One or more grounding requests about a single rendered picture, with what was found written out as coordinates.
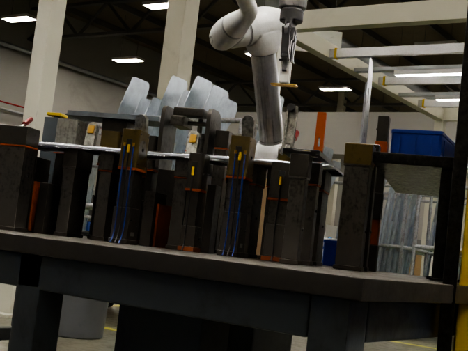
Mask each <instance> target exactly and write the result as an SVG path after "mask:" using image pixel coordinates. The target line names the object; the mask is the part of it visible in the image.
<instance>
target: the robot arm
mask: <svg viewBox="0 0 468 351"><path fill-rule="evenodd" d="M236 1H237V4H238V6H239V7H240V9H239V10H236V11H234V12H232V13H229V14H227V15H226V16H224V17H222V18H221V19H219V20H218V21H217V22H216V23H215V24H214V26H213V27H212V28H211V31H210V35H209V38H210V44H211V45H212V46H213V47H214V48H215V49H217V50H221V51H224V50H228V49H230V48H231V49H234V48H238V47H246V48H247V51H248V52H249V54H250V55H251V64H252V71H253V84H254V91H255V99H256V111H257V119H258V131H259V139H260V141H259V142H258V143H257V146H256V153H255V159H271V160H275V159H276V158H277V156H278V149H279V146H282V141H283V123H282V115H281V100H280V92H279V86H272V85H271V84H270V83H286V84H290V77H291V70H292V64H295V63H294V55H295V46H296V42H297V36H296V35H297V29H296V26H297V25H298V24H302V22H303V17H304V11H305V10H306V6H307V0H279V8H280V9H278V8H274V7H269V6H262V7H257V4H256V1H255V0H236ZM280 43H281V58H280V59H279V60H280V61H281V68H280V75H279V76H278V68H277V60H276V53H277V52H278V50H279V47H280ZM277 159H278V158H277Z"/></svg>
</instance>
